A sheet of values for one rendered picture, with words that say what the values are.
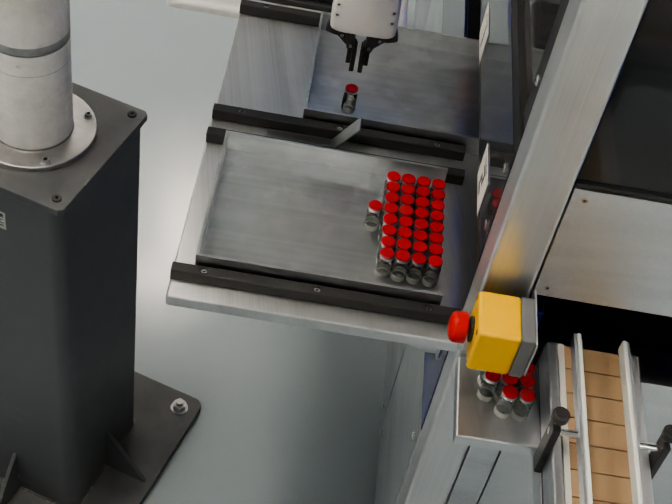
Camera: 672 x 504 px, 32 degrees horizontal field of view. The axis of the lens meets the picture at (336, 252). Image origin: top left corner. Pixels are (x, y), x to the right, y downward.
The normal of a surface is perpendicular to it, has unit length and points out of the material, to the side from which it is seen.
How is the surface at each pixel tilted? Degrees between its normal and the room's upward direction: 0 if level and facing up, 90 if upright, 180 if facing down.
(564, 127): 90
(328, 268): 0
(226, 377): 0
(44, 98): 90
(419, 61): 0
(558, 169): 90
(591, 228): 90
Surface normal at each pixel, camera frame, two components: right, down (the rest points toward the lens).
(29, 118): 0.12, 0.74
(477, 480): -0.09, 0.72
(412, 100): 0.14, -0.68
